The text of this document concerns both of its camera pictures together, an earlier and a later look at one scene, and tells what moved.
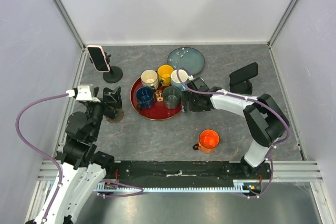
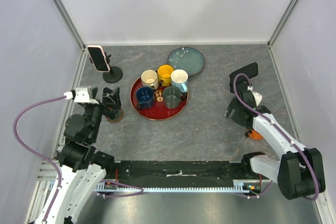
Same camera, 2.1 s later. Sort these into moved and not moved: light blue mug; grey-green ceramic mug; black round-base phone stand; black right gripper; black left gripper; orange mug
Moved: black right gripper; orange mug
Not moved: grey-green ceramic mug; black left gripper; black round-base phone stand; light blue mug
